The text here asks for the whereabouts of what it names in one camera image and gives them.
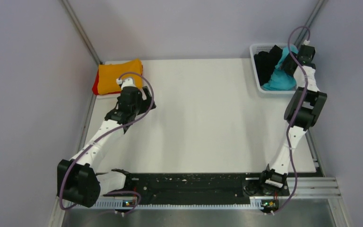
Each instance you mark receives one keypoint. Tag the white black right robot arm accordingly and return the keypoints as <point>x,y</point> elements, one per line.
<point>301,113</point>

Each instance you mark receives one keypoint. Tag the teal t shirt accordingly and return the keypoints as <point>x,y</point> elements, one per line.
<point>279,80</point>

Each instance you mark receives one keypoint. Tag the folded orange t shirt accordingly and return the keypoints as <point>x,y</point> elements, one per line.
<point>112,72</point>

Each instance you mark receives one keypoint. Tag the white plastic laundry basket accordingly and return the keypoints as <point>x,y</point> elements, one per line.
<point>256,48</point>

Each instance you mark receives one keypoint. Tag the grey aluminium frame post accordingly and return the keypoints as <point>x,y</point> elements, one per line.
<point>80,30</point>

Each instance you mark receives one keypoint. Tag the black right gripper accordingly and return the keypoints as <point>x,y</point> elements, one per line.
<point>286,63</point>

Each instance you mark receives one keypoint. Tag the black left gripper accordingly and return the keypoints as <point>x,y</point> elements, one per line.
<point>146,102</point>

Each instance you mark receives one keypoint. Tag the right grey frame post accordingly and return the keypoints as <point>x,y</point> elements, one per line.
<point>319,6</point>

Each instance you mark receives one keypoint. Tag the aluminium rail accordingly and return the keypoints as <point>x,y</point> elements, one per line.
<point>317,188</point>

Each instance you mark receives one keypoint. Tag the folded red t shirt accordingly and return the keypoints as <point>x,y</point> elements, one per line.
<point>104,88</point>

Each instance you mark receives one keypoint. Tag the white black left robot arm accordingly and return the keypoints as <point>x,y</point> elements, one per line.
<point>78,180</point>

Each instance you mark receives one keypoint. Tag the folded white t shirt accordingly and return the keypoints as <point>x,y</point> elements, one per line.
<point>107,96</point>

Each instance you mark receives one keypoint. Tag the black crumpled t shirt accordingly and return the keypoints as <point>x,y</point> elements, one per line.
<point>265,63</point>

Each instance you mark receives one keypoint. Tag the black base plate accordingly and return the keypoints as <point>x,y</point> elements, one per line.
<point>199,188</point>

